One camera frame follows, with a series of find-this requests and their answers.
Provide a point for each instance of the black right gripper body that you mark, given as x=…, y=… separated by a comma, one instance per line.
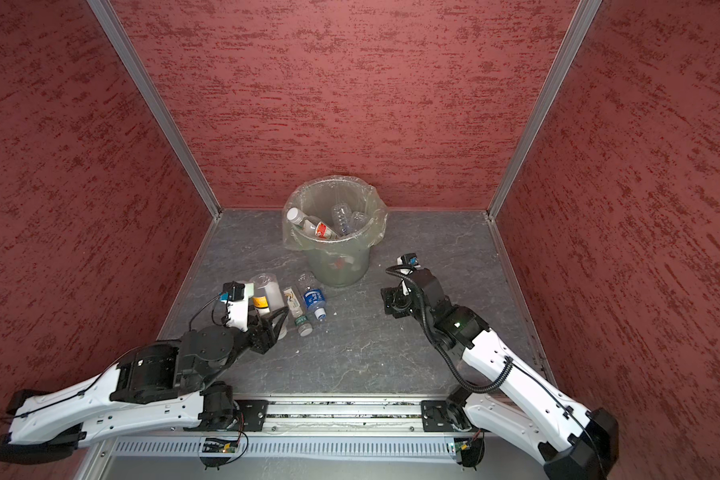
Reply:
x=404, y=305

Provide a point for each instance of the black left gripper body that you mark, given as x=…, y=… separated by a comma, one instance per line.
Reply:
x=259, y=338

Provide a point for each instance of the yellow label tea bottle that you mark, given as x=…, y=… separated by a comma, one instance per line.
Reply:
x=268, y=299

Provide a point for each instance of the crane label clear bottle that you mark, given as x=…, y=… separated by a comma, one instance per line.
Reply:
x=297, y=311

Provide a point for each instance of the blue label bottle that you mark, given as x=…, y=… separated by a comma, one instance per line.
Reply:
x=312, y=294

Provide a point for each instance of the blue cap clear bottle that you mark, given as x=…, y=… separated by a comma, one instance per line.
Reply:
x=341, y=213

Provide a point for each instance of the green band square bottle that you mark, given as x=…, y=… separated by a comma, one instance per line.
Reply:
x=310, y=226

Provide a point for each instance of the Pocari Sweat blue bottle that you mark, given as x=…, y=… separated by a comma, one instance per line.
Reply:
x=358, y=221

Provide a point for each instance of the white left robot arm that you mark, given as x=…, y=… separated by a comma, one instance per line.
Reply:
x=167, y=384

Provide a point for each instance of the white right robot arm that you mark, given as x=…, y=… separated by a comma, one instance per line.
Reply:
x=498, y=392

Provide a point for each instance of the grey mesh waste bin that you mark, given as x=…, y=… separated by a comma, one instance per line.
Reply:
x=338, y=270

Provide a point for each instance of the clear plastic bin liner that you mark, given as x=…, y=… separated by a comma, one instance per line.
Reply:
x=317, y=198

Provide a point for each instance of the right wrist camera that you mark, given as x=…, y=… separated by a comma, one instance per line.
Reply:
x=408, y=260

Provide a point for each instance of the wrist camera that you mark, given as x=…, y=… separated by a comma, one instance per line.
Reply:
x=236, y=298
x=408, y=260

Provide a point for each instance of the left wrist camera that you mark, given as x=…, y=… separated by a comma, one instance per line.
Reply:
x=236, y=298

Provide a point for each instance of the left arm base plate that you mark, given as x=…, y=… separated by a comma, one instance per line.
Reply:
x=249, y=415

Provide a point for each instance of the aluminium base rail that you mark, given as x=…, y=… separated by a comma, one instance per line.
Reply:
x=408, y=414

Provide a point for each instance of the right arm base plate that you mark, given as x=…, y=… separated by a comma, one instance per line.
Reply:
x=444, y=416

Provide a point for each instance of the white perforated cable duct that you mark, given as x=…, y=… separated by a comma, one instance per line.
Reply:
x=413, y=449

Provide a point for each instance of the right aluminium corner post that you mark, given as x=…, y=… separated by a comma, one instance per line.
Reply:
x=577, y=30

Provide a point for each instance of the aluminium corner post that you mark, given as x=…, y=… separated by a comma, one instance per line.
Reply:
x=114, y=30
x=577, y=30

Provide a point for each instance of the left aluminium corner post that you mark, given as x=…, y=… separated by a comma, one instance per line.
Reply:
x=114, y=30

